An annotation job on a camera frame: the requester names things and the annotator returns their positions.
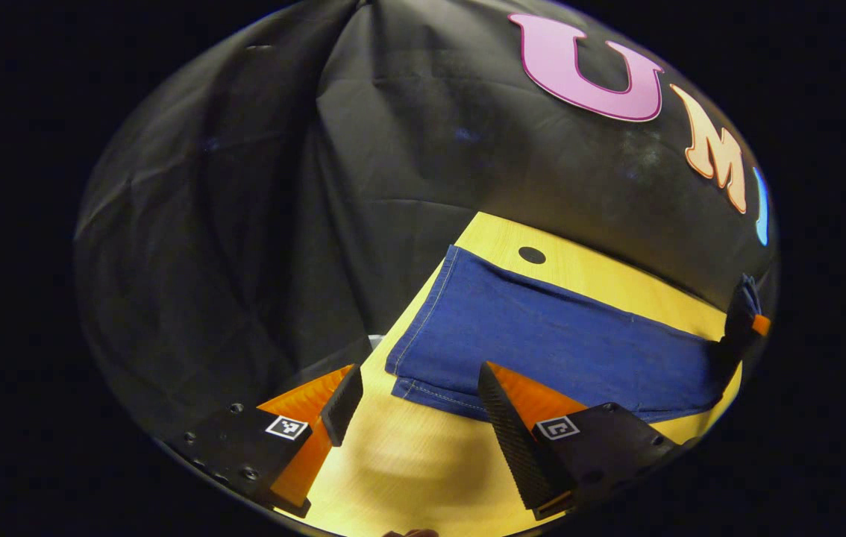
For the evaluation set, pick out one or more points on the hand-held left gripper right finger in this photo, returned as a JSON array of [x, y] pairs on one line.
[[512, 440]]

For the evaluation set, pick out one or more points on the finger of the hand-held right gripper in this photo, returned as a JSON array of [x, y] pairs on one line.
[[738, 324]]

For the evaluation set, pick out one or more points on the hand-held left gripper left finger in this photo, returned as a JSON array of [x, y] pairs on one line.
[[343, 406]]

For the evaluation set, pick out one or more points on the blue denim jeans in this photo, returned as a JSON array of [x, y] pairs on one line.
[[542, 335]]

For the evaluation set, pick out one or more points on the black backdrop cloth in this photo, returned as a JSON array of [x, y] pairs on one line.
[[393, 149]]

